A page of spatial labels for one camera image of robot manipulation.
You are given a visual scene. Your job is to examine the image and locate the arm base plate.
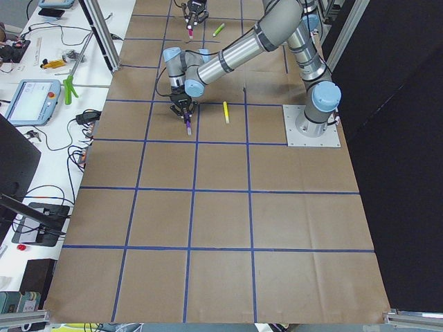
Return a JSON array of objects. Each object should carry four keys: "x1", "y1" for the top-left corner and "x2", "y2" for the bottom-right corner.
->
[{"x1": 282, "y1": 104, "x2": 341, "y2": 148}]

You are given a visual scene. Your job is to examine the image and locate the green pen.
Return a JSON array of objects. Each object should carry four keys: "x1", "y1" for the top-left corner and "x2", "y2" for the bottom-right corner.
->
[{"x1": 212, "y1": 23, "x2": 225, "y2": 37}]

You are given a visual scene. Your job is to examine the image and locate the green handled grabber tool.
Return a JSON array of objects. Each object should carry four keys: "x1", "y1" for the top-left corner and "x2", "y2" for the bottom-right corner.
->
[{"x1": 63, "y1": 32, "x2": 93, "y2": 105}]

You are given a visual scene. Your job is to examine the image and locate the purple pen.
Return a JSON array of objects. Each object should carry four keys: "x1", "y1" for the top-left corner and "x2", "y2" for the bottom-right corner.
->
[{"x1": 183, "y1": 113, "x2": 192, "y2": 136}]

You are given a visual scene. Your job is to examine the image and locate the black power adapter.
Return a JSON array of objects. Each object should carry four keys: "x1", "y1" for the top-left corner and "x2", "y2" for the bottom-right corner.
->
[{"x1": 75, "y1": 110, "x2": 102, "y2": 125}]

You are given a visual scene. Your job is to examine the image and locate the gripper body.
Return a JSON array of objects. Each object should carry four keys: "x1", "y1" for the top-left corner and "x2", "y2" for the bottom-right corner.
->
[
  {"x1": 181, "y1": 0, "x2": 209, "y2": 25},
  {"x1": 169, "y1": 86, "x2": 198, "y2": 120}
]

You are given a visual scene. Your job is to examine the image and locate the blue teach pendant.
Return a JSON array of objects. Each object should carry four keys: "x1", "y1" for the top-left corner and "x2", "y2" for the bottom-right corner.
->
[{"x1": 5, "y1": 80, "x2": 61, "y2": 127}]

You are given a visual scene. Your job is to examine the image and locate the brown paper table cover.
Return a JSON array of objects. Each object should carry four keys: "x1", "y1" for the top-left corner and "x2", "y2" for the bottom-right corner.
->
[{"x1": 46, "y1": 1, "x2": 389, "y2": 324}]

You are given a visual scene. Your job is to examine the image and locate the aluminium frame post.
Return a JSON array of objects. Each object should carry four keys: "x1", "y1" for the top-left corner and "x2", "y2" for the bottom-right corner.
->
[{"x1": 78, "y1": 0, "x2": 120, "y2": 73}]

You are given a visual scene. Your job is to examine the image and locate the black phone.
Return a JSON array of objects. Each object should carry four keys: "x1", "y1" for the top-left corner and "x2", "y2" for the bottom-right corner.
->
[{"x1": 38, "y1": 8, "x2": 65, "y2": 19}]

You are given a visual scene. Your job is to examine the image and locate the yellow pen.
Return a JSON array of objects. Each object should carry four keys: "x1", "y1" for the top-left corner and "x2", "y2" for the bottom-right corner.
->
[{"x1": 223, "y1": 101, "x2": 230, "y2": 124}]

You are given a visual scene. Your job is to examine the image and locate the yellow black tool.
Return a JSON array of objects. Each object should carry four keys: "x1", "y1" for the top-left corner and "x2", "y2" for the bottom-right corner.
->
[{"x1": 40, "y1": 59, "x2": 66, "y2": 69}]

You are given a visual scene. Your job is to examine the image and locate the black monitor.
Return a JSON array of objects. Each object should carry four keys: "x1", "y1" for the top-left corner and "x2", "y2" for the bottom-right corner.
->
[{"x1": 1, "y1": 117, "x2": 55, "y2": 240}]

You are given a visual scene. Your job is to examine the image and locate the black docking device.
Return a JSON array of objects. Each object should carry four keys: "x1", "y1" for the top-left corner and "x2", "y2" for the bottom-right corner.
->
[{"x1": 12, "y1": 202, "x2": 70, "y2": 247}]

